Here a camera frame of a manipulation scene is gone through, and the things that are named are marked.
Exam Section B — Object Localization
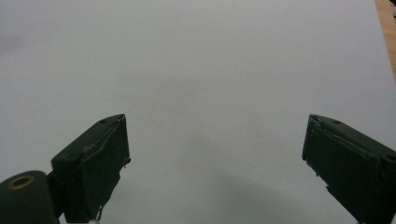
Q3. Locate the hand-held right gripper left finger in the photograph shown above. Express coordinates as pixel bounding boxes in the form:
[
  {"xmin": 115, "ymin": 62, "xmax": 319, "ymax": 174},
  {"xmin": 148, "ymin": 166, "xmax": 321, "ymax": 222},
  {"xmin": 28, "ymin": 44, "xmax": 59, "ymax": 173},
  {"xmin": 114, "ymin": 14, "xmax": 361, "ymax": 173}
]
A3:
[{"xmin": 47, "ymin": 113, "xmax": 132, "ymax": 224}]

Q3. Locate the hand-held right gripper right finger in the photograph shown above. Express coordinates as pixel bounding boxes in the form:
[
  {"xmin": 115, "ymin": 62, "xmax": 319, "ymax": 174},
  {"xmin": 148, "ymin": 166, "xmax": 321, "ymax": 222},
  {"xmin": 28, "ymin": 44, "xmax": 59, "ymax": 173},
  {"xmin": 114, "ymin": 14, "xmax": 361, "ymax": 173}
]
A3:
[{"xmin": 301, "ymin": 114, "xmax": 396, "ymax": 224}]

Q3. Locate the wooden strip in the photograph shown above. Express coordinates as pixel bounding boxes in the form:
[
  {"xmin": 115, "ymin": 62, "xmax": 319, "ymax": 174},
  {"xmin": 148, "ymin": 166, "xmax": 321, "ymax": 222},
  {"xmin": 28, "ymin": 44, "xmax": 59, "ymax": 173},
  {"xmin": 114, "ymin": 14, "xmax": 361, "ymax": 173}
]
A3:
[{"xmin": 374, "ymin": 0, "xmax": 396, "ymax": 80}]

